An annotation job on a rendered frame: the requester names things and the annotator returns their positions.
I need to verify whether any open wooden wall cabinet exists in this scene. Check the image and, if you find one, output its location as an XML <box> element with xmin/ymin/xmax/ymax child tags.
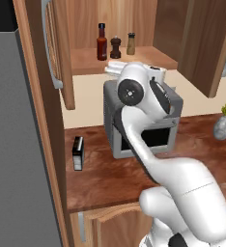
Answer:
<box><xmin>66</xmin><ymin>0</ymin><xmax>190</xmax><ymax>77</ymax></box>

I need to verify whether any grey toaster oven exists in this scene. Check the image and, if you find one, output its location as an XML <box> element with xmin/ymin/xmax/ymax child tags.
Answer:
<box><xmin>102</xmin><ymin>79</ymin><xmax>184</xmax><ymax>160</ymax></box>

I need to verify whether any tall wooden side panel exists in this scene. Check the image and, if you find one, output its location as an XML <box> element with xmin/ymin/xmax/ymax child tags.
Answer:
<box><xmin>12</xmin><ymin>0</ymin><xmax>76</xmax><ymax>247</ymax></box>

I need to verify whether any grey fridge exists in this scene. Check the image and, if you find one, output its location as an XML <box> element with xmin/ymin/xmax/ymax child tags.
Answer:
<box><xmin>0</xmin><ymin>29</ymin><xmax>64</xmax><ymax>247</ymax></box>

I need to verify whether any tan shaker with black cap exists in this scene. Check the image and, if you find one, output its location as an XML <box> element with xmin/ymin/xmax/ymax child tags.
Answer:
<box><xmin>126</xmin><ymin>32</ymin><xmax>137</xmax><ymax>56</ymax></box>

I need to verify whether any grey straight cupboard handle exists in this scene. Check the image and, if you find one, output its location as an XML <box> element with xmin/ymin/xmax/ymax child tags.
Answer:
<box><xmin>77</xmin><ymin>211</ymin><xmax>87</xmax><ymax>243</ymax></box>

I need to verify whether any black and white box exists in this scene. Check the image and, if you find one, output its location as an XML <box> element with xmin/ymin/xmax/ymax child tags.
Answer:
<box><xmin>71</xmin><ymin>135</ymin><xmax>86</xmax><ymax>172</ymax></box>

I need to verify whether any dark brown pepper mill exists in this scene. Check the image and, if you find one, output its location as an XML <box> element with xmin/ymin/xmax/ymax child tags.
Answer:
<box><xmin>109</xmin><ymin>35</ymin><xmax>122</xmax><ymax>60</ymax></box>

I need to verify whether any green plant in grey vase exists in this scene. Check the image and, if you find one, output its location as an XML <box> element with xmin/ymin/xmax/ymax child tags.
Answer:
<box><xmin>212</xmin><ymin>101</ymin><xmax>226</xmax><ymax>142</ymax></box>

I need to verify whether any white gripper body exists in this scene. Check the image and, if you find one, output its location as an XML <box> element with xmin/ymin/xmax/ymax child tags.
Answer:
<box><xmin>103</xmin><ymin>61</ymin><xmax>129</xmax><ymax>78</ymax></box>

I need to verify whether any wooden base cupboard door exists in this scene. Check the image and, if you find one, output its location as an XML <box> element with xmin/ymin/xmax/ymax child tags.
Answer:
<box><xmin>69</xmin><ymin>202</ymin><xmax>155</xmax><ymax>247</ymax></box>

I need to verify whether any red sauce bottle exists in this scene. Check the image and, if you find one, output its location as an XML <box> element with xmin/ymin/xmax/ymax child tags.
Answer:
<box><xmin>96</xmin><ymin>22</ymin><xmax>108</xmax><ymax>62</ymax></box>

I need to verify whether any wooden cabinet door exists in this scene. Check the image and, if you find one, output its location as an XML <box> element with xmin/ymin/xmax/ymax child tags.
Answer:
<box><xmin>177</xmin><ymin>0</ymin><xmax>226</xmax><ymax>99</ymax></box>
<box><xmin>42</xmin><ymin>0</ymin><xmax>76</xmax><ymax>111</ymax></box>

